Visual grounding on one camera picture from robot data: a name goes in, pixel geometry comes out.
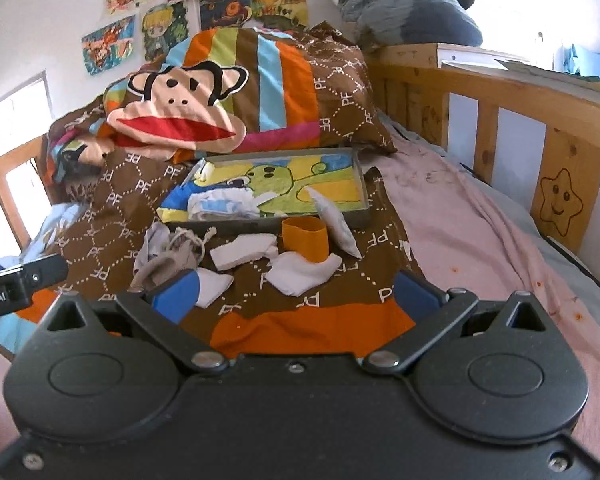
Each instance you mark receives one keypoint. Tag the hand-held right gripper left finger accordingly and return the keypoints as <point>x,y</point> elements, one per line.
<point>172,299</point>

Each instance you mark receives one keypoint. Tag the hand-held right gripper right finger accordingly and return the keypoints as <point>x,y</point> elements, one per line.
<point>417,296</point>

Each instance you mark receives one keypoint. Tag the grey shallow box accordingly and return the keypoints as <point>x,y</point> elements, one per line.
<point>205,226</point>

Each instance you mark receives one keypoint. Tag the white sock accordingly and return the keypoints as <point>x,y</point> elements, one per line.
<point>240,252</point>

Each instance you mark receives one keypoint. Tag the white terry cloth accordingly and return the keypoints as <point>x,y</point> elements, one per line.
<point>300,272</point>

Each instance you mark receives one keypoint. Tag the orange fabric band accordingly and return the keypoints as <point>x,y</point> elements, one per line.
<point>305,242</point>

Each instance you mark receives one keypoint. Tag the light blue blanket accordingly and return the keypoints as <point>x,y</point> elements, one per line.
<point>55,225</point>

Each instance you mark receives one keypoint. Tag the pink bedsheet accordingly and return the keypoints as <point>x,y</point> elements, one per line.
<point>460,220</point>

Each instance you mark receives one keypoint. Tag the white blue printed cloth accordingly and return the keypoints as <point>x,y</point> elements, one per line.
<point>220,205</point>

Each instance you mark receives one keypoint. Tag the brown lattice printed blanket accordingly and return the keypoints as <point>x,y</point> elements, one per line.
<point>280,310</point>

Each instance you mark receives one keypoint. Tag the wooden bed end board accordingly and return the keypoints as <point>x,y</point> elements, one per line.
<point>10,160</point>

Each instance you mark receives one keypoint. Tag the monkey printed pillow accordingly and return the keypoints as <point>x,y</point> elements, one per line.
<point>87,152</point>

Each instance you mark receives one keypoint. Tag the grey blue mattress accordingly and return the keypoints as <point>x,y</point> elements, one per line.
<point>592,265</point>

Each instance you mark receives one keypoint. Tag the window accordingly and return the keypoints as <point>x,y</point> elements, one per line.
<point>10,95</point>

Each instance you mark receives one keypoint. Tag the monkey face striped quilt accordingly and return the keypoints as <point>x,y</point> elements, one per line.
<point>280,85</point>

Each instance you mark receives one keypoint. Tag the orange blue cartoon poster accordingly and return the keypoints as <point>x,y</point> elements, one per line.
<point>109,45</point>

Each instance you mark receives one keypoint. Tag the blond character poster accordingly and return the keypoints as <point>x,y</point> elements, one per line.
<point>164,27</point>

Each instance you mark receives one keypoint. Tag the plastic bag of clothes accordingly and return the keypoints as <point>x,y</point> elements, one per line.
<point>405,15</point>

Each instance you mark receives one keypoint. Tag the dark swirl poster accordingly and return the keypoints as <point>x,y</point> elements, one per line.
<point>222,12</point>

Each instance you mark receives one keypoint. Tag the yellow landscape poster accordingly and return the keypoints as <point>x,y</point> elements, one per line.
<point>280,2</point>

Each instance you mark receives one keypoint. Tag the wooden bed guard rail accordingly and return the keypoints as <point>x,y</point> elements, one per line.
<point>505,90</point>

